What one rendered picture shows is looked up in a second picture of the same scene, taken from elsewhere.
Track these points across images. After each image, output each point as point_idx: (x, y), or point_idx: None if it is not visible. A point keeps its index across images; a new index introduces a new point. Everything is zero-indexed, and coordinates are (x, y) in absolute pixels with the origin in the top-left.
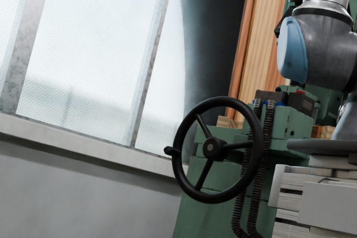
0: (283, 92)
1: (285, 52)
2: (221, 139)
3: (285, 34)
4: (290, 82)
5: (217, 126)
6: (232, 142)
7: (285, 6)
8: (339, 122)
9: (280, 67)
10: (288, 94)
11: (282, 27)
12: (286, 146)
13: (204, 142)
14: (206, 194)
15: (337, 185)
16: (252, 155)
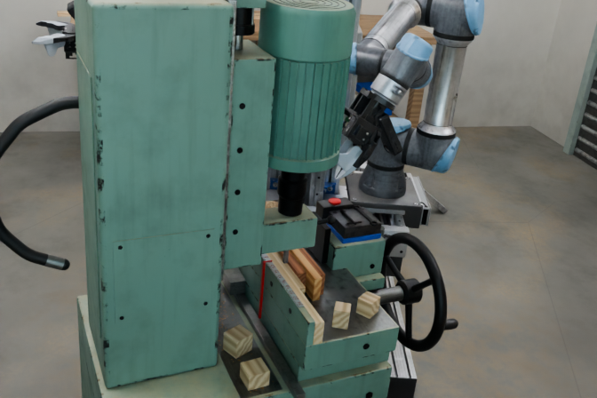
0: (359, 207)
1: (454, 157)
2: (406, 280)
3: (457, 148)
4: (302, 207)
5: (380, 306)
6: (383, 286)
7: (341, 107)
8: (404, 180)
9: (449, 168)
10: (344, 210)
11: (457, 145)
12: (420, 210)
13: (422, 290)
14: (402, 329)
15: (426, 197)
16: (386, 266)
